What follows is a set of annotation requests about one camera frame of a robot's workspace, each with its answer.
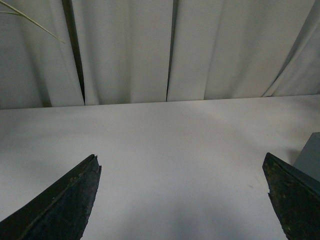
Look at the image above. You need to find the green plant leaf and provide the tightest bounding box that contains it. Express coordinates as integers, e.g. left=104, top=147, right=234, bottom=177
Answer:
left=0, top=0, right=65, bottom=44

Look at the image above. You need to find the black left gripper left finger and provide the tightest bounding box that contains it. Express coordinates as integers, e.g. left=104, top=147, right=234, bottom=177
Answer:
left=0, top=154, right=102, bottom=240

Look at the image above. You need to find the gray base block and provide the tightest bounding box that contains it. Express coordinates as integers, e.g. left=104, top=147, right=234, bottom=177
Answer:
left=293, top=132, right=320, bottom=181

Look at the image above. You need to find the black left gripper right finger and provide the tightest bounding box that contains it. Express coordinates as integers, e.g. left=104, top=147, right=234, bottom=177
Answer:
left=262, top=152, right=320, bottom=240

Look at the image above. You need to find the white curtain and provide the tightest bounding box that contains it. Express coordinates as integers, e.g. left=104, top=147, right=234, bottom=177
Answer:
left=0, top=0, right=320, bottom=109

